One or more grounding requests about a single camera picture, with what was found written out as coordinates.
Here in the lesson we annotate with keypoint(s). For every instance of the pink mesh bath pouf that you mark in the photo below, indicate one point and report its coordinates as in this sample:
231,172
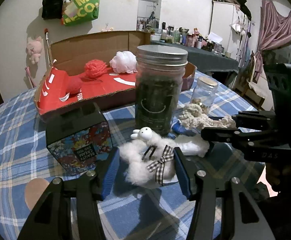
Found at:
95,68

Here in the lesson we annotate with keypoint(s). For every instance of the black hanging bag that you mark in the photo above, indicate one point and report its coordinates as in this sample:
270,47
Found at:
52,9

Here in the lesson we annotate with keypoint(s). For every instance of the white mesh bath pouf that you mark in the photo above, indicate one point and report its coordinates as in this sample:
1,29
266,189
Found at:
124,62

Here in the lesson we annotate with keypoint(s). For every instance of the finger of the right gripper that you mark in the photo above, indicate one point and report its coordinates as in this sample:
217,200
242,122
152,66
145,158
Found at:
264,142
257,120

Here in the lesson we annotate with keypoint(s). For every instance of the round tan powder puff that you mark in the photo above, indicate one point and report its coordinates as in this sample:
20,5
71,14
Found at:
33,191

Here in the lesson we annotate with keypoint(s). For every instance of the dark green covered side table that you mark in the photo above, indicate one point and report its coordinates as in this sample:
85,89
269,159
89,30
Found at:
206,61

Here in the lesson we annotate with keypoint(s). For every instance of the green tote bag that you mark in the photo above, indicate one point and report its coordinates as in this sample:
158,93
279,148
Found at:
80,11

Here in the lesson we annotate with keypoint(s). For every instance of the wall mirror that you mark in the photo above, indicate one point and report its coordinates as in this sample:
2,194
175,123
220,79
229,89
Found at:
148,15

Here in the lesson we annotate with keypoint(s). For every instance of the cream knitted scrunchie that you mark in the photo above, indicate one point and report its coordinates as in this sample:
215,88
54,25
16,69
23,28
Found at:
192,116

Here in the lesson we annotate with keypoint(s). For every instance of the pink plush bunny on wall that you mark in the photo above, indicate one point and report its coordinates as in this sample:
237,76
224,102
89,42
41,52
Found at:
34,48

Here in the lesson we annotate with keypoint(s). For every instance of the pink curtain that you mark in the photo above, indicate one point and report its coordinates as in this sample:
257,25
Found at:
275,32

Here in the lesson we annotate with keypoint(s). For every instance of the white wardrobe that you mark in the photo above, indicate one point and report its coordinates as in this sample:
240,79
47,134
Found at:
229,22

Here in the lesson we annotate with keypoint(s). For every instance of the blue plaid tablecloth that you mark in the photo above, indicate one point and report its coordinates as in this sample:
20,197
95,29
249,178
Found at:
129,212

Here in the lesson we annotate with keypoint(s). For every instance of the floral beauty cream tin box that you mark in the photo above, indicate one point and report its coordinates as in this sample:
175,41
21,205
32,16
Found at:
79,139

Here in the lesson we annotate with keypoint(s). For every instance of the cardboard box red lining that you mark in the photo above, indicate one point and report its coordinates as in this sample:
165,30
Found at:
81,73

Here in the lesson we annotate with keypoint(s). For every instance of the large glass jar dark contents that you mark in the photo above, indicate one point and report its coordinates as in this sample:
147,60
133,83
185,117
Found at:
159,79

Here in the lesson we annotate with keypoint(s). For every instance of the small glass jar gold contents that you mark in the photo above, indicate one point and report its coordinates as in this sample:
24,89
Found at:
204,93

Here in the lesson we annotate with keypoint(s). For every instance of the white plush sheep with bow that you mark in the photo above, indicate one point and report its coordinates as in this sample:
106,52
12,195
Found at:
150,157

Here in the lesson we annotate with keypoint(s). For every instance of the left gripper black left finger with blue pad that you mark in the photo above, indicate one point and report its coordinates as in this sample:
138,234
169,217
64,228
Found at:
51,216

